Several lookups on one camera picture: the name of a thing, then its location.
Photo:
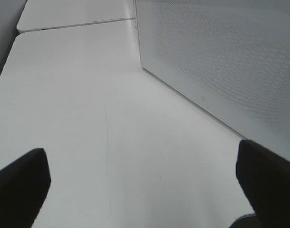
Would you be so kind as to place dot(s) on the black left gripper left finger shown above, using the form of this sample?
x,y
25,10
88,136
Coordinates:
x,y
24,185

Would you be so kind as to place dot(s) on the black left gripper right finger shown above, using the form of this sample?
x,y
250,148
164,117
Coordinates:
x,y
265,181

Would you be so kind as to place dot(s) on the white microwave door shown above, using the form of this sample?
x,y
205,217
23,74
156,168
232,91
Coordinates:
x,y
231,57

